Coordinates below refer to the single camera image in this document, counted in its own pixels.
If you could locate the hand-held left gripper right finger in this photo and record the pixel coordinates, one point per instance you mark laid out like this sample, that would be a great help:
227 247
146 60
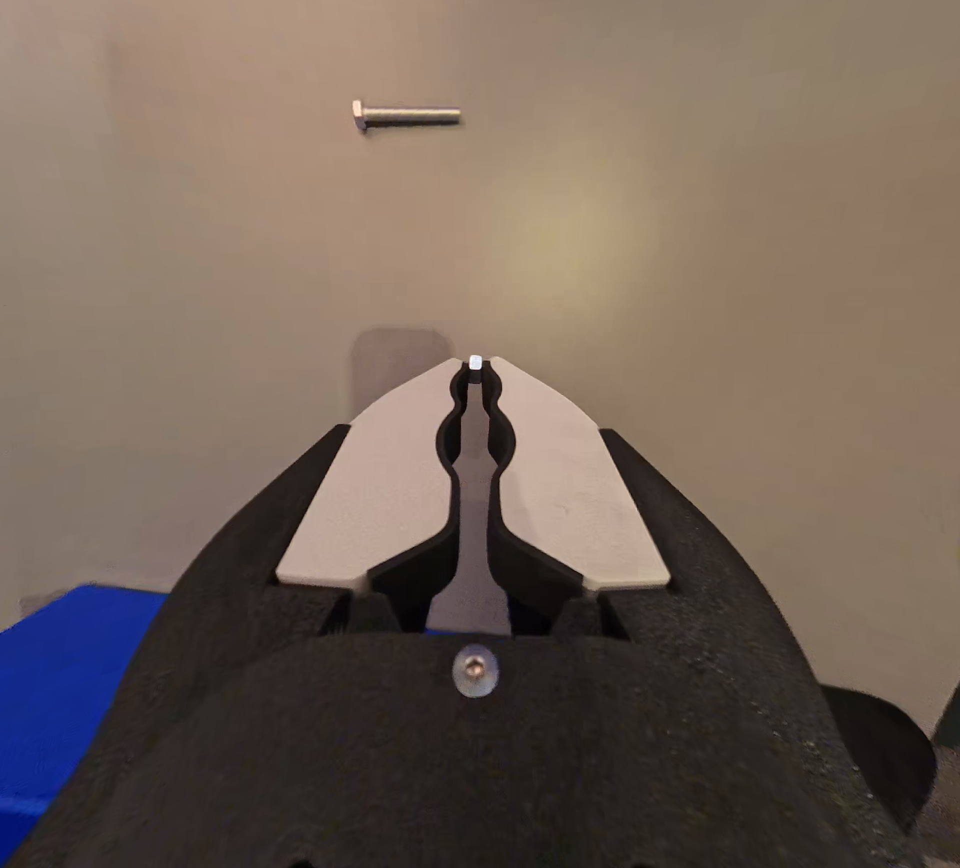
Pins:
577 500

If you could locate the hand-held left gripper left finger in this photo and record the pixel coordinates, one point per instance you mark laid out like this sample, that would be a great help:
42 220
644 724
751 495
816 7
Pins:
375 493

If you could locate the blue plastic bin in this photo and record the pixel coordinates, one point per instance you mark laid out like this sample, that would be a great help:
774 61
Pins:
67 695

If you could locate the medium steel hex bolt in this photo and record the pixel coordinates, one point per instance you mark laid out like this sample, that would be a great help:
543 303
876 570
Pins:
409 114

